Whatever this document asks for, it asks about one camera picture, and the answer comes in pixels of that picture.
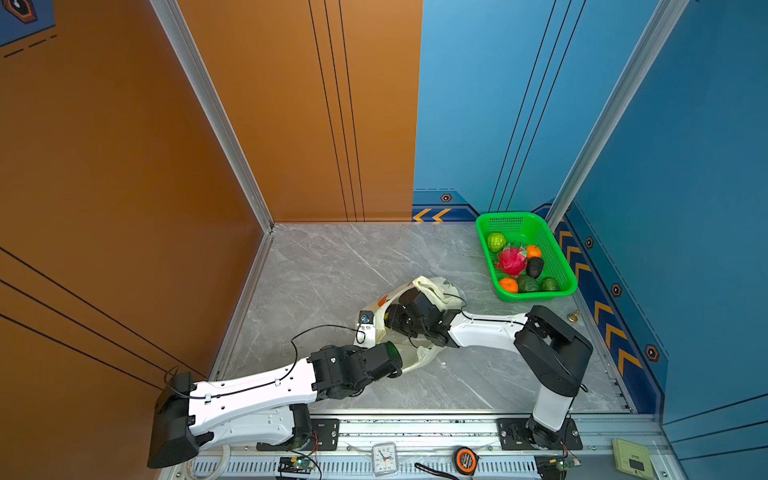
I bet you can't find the green wall switch box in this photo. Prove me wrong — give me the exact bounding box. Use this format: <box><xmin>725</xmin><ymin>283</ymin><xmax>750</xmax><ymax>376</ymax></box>
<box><xmin>612</xmin><ymin>438</ymin><xmax>656</xmax><ymax>480</ymax></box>

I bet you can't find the bumpy light green fruit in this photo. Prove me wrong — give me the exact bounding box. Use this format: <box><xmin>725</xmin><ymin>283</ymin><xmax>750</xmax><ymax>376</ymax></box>
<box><xmin>486</xmin><ymin>232</ymin><xmax>508</xmax><ymax>253</ymax></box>

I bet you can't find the aluminium corner post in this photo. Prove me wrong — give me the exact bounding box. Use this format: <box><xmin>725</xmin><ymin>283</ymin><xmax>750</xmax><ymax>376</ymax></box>
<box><xmin>546</xmin><ymin>0</ymin><xmax>689</xmax><ymax>232</ymax></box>
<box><xmin>149</xmin><ymin>0</ymin><xmax>275</xmax><ymax>234</ymax></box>

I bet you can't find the small white clock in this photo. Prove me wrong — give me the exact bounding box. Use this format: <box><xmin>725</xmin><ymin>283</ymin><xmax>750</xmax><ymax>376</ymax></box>
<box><xmin>371</xmin><ymin>442</ymin><xmax>399</xmax><ymax>476</ymax></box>

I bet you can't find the aluminium front rail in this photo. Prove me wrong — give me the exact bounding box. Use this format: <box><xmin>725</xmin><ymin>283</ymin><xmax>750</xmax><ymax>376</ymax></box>
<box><xmin>160</xmin><ymin>412</ymin><xmax>687</xmax><ymax>479</ymax></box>

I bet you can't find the black strap on rail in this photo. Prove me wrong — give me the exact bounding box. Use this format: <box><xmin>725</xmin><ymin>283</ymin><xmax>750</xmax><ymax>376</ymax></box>
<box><xmin>414</xmin><ymin>462</ymin><xmax>460</xmax><ymax>480</ymax></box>

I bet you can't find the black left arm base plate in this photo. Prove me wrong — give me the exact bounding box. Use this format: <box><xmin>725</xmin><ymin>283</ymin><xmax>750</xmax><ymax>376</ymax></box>
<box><xmin>256</xmin><ymin>418</ymin><xmax>340</xmax><ymax>452</ymax></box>

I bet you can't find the aluminium corner post right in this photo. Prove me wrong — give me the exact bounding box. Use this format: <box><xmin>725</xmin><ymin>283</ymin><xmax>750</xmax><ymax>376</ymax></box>
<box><xmin>546</xmin><ymin>0</ymin><xmax>689</xmax><ymax>232</ymax></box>

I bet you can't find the red dragon fruit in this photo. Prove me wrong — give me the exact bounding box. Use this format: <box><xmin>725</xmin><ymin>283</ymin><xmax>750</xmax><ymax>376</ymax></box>
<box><xmin>495</xmin><ymin>247</ymin><xmax>527</xmax><ymax>278</ymax></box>

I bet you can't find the right green circuit board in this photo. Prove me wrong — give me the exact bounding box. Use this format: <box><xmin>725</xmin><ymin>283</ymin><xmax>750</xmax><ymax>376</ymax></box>
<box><xmin>535</xmin><ymin>456</ymin><xmax>582</xmax><ymax>480</ymax></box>

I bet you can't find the aluminium corner post left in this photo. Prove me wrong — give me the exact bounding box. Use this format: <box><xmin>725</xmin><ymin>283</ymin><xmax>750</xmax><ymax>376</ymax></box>
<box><xmin>149</xmin><ymin>0</ymin><xmax>275</xmax><ymax>234</ymax></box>

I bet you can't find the yellow printed plastic bag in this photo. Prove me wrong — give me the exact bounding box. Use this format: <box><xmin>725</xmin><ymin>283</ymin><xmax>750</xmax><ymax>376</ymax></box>
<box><xmin>354</xmin><ymin>276</ymin><xmax>464</xmax><ymax>373</ymax></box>

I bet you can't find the orange black tape measure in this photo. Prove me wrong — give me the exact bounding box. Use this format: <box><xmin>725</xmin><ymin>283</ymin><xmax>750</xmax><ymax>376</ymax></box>
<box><xmin>452</xmin><ymin>446</ymin><xmax>479</xmax><ymax>476</ymax></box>

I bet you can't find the left green circuit board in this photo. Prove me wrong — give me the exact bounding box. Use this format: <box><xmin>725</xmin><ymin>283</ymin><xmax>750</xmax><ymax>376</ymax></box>
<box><xmin>276</xmin><ymin>456</ymin><xmax>319</xmax><ymax>479</ymax></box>

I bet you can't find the dark green avocado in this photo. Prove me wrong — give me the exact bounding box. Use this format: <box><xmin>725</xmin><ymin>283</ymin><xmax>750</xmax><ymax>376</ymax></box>
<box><xmin>516</xmin><ymin>275</ymin><xmax>541</xmax><ymax>294</ymax></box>

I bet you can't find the black dark avocado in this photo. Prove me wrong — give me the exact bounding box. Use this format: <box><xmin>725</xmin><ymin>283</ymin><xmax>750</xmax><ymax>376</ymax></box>
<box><xmin>526</xmin><ymin>257</ymin><xmax>545</xmax><ymax>279</ymax></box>

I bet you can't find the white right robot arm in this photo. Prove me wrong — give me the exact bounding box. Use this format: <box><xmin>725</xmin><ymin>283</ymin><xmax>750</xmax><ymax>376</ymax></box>
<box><xmin>373</xmin><ymin>285</ymin><xmax>593</xmax><ymax>451</ymax></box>

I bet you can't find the orange fruit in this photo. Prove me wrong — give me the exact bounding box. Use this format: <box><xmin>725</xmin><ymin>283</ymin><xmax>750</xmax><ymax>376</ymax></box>
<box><xmin>499</xmin><ymin>278</ymin><xmax>519</xmax><ymax>294</ymax></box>
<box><xmin>526</xmin><ymin>245</ymin><xmax>542</xmax><ymax>259</ymax></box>

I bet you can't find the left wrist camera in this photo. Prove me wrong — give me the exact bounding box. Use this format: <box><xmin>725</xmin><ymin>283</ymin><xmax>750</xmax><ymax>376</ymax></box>
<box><xmin>357</xmin><ymin>310</ymin><xmax>376</xmax><ymax>332</ymax></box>

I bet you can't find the green plastic basket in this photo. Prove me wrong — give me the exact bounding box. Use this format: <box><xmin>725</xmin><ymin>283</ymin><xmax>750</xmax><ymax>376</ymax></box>
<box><xmin>476</xmin><ymin>212</ymin><xmax>577</xmax><ymax>303</ymax></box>

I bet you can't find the green circuit board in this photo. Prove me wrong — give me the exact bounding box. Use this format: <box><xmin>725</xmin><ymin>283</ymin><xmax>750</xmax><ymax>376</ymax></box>
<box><xmin>535</xmin><ymin>456</ymin><xmax>582</xmax><ymax>480</ymax></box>
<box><xmin>276</xmin><ymin>456</ymin><xmax>319</xmax><ymax>479</ymax></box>

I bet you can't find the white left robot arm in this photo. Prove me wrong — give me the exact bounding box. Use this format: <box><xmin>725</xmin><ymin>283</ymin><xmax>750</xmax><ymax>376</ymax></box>
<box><xmin>147</xmin><ymin>342</ymin><xmax>403</xmax><ymax>469</ymax></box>

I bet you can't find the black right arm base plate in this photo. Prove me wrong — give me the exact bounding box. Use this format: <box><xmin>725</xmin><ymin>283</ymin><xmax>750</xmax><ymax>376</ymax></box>
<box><xmin>496</xmin><ymin>417</ymin><xmax>583</xmax><ymax>451</ymax></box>

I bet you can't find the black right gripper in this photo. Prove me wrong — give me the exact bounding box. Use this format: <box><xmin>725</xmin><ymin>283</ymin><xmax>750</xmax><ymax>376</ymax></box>
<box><xmin>375</xmin><ymin>305</ymin><xmax>428</xmax><ymax>339</ymax></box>

